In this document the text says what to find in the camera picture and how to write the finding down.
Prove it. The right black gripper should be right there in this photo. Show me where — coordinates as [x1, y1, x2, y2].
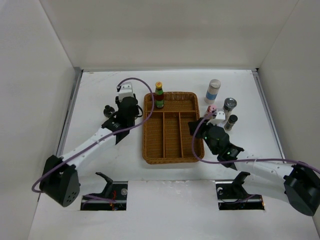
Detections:
[188, 117, 218, 155]

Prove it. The white salt grinder black top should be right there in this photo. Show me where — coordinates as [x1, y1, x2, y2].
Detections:
[103, 105, 117, 119]

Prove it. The red sauce bottle yellow cap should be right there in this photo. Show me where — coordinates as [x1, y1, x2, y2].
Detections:
[154, 81, 164, 108]

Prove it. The tall blue label spice jar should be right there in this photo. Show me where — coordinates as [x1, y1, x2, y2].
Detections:
[204, 79, 221, 105]

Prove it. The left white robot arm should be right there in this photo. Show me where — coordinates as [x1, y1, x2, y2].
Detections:
[39, 93, 141, 207]

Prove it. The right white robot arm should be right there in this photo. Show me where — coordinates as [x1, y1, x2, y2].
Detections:
[188, 117, 320, 217]

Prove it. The pink lid spice jar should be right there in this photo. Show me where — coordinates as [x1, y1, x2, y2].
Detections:
[206, 104, 217, 118]

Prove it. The brown wicker divided basket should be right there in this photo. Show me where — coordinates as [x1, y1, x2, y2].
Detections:
[142, 91, 200, 165]

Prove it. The small dark spice jar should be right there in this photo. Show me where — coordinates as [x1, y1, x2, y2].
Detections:
[224, 114, 238, 131]

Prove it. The silver top pepper grinder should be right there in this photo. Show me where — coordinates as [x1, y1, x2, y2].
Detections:
[223, 97, 238, 112]

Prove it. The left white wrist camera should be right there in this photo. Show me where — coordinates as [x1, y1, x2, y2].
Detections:
[116, 82, 134, 102]

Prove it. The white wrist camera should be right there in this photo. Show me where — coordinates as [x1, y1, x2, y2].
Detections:
[211, 110, 226, 125]
[116, 82, 134, 102]

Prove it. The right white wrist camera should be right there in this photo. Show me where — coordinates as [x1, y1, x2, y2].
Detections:
[211, 110, 226, 125]

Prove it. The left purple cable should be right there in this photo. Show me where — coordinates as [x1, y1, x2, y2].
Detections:
[31, 77, 154, 208]

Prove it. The purple cable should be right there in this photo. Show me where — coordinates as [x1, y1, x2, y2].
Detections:
[191, 111, 320, 176]
[31, 77, 154, 208]

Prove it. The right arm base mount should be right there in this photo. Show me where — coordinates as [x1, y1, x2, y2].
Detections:
[215, 172, 265, 211]

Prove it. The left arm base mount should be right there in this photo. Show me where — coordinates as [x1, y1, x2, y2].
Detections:
[80, 172, 129, 211]

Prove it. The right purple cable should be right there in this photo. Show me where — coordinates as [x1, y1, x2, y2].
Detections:
[191, 111, 320, 176]

